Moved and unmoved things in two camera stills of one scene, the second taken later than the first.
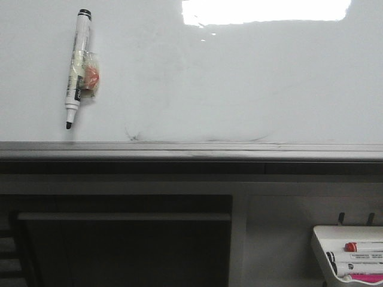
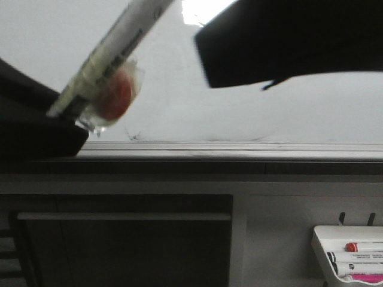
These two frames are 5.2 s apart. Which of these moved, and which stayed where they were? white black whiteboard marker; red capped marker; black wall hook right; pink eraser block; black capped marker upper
Moved: white black whiteboard marker
Stayed: black capped marker upper; pink eraser block; red capped marker; black wall hook right
